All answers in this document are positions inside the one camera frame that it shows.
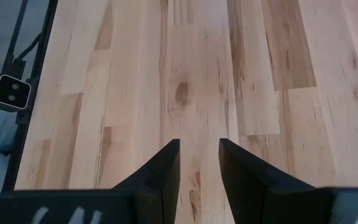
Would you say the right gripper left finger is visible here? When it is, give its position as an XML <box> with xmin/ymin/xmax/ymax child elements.
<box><xmin>0</xmin><ymin>138</ymin><xmax>181</xmax><ymax>224</ymax></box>

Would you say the black aluminium table frame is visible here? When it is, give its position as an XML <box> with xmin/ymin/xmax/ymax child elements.
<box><xmin>1</xmin><ymin>0</ymin><xmax>59</xmax><ymax>192</ymax></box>

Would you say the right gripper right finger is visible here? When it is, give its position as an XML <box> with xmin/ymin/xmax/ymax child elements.
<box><xmin>218</xmin><ymin>138</ymin><xmax>358</xmax><ymax>224</ymax></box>

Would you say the small black camera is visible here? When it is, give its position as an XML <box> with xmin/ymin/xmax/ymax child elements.
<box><xmin>0</xmin><ymin>73</ymin><xmax>32</xmax><ymax>113</ymax></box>

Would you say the black camera cable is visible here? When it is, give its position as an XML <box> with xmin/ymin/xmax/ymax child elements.
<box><xmin>14</xmin><ymin>30</ymin><xmax>42</xmax><ymax>62</ymax></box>

